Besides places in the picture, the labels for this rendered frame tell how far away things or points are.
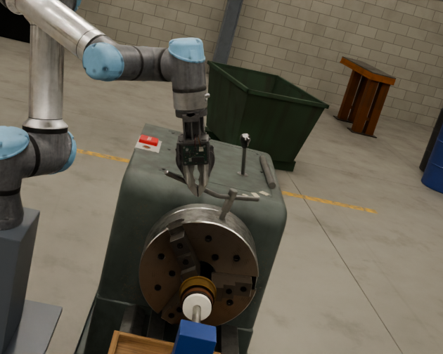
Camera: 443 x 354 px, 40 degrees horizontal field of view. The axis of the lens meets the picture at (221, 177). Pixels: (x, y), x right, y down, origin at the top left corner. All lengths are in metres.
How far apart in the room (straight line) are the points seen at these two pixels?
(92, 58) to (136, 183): 0.52
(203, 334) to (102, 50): 0.62
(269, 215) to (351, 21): 10.51
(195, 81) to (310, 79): 10.77
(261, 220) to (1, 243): 0.69
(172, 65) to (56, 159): 0.48
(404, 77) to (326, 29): 1.92
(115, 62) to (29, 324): 0.91
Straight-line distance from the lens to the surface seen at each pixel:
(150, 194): 1.67
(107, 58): 1.24
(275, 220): 1.71
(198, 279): 1.49
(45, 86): 1.61
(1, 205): 1.58
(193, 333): 1.31
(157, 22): 11.48
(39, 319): 1.90
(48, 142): 1.61
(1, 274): 1.61
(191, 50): 1.29
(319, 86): 12.13
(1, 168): 1.54
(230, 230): 1.53
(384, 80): 9.90
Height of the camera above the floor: 1.82
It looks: 18 degrees down
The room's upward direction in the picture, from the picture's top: 15 degrees clockwise
